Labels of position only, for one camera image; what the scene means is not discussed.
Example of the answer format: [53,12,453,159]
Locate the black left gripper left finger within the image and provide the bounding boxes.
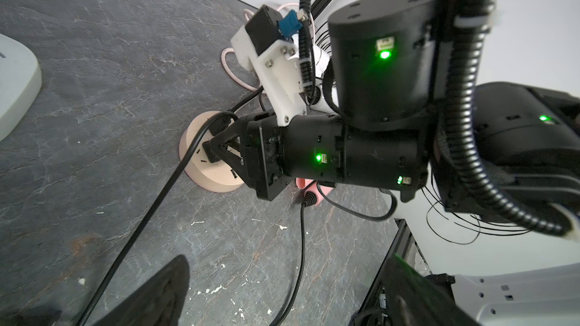
[96,254,190,326]

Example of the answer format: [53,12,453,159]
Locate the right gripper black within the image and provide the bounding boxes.
[208,115,428,202]

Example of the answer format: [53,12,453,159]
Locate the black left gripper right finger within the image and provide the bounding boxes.
[385,256,477,326]

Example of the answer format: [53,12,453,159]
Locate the black cord with plug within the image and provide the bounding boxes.
[74,110,239,326]

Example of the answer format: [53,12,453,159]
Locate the round beige power strip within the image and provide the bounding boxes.
[178,111,244,193]

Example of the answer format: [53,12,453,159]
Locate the pink hair dryer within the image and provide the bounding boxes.
[295,178,334,207]

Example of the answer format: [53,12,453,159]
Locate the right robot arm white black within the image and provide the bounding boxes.
[204,0,579,238]

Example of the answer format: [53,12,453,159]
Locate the white square power strip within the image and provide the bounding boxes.
[1,35,42,140]

